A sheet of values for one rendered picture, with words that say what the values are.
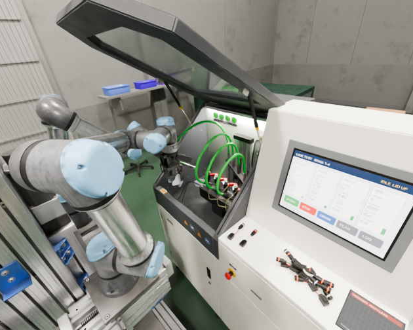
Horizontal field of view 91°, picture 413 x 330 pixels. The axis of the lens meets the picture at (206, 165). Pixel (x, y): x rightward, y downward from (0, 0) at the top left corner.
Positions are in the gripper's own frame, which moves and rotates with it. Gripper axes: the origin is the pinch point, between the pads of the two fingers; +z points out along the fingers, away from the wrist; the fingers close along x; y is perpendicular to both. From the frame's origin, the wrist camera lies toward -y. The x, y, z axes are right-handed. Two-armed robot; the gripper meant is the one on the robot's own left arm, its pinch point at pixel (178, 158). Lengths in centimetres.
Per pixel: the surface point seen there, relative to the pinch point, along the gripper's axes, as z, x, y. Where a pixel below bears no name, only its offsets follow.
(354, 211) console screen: 53, 66, -42
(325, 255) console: 65, 61, -21
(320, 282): 63, 70, -13
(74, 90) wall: -162, -222, 72
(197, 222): 28.8, 25.7, 16.7
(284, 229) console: 55, 46, -16
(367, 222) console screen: 56, 69, -41
